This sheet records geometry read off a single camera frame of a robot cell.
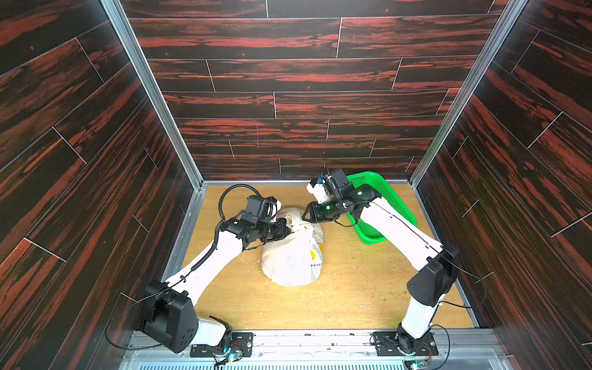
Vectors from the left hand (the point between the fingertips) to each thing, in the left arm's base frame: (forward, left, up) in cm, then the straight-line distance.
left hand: (293, 231), depth 80 cm
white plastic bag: (-8, -1, -5) cm, 10 cm away
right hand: (+5, -6, +3) cm, 9 cm away
